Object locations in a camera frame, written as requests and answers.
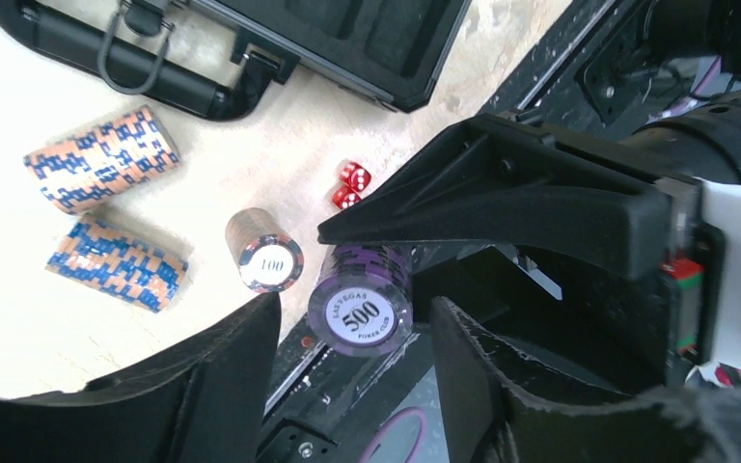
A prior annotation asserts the purple 500 chip stack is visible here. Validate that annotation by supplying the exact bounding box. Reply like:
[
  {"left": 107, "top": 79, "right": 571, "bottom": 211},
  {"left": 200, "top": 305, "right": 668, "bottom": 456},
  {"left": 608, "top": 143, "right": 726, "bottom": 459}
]
[{"left": 307, "top": 245, "right": 413, "bottom": 357}]

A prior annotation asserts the brown 100 chip stack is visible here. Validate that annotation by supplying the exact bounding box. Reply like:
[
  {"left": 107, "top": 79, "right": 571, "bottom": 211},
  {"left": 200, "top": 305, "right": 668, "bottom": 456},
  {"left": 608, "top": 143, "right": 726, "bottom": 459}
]
[{"left": 225, "top": 207, "right": 305, "bottom": 293}]

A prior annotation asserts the orange blue chip stack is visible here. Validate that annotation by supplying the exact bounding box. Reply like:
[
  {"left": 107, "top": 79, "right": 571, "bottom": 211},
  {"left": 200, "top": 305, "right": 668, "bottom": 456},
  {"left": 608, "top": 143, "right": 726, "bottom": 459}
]
[
  {"left": 45, "top": 214, "right": 189, "bottom": 313},
  {"left": 23, "top": 105, "right": 182, "bottom": 215}
]

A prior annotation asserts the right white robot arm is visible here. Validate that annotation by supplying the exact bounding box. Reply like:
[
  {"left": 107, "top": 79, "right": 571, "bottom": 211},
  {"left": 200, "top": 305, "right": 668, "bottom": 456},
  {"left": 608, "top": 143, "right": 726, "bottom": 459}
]
[{"left": 318, "top": 90, "right": 741, "bottom": 392}]

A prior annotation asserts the black poker set case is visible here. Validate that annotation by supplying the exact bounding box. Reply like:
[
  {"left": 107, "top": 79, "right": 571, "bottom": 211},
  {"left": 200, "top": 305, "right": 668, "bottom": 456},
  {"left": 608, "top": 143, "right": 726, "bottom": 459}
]
[{"left": 0, "top": 1, "right": 468, "bottom": 122}]

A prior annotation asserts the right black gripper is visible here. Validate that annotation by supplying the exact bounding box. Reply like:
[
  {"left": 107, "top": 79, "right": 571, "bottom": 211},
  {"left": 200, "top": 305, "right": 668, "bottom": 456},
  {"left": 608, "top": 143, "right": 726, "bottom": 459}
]
[{"left": 413, "top": 177, "right": 727, "bottom": 394}]

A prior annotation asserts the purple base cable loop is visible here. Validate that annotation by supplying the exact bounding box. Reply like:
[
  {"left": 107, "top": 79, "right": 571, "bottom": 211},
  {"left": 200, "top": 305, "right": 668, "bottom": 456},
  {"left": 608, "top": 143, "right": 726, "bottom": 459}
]
[{"left": 357, "top": 407, "right": 430, "bottom": 463}]

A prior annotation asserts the red die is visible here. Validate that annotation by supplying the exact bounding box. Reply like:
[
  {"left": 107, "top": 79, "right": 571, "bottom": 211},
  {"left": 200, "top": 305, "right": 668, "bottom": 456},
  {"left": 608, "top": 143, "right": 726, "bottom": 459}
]
[
  {"left": 331, "top": 185, "right": 362, "bottom": 210},
  {"left": 339, "top": 161, "right": 372, "bottom": 192}
]

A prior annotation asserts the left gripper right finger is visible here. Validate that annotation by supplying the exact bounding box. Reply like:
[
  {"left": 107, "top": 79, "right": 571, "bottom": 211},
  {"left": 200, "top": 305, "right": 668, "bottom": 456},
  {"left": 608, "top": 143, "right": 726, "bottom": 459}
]
[{"left": 430, "top": 297, "right": 741, "bottom": 462}]

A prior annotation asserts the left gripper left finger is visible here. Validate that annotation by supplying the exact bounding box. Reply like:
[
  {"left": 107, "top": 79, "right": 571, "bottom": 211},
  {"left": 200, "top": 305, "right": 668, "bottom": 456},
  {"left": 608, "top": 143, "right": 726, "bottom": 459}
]
[{"left": 0, "top": 293, "right": 281, "bottom": 462}]

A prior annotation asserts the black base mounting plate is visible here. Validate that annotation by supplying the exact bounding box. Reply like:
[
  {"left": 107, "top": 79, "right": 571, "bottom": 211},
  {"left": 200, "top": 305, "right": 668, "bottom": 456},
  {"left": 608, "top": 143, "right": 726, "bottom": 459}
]
[{"left": 255, "top": 0, "right": 741, "bottom": 463}]

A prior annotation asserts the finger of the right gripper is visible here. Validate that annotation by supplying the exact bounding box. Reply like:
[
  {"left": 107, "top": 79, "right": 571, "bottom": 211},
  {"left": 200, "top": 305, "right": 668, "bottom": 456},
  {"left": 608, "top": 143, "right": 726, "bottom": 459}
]
[{"left": 318, "top": 115, "right": 671, "bottom": 280}]

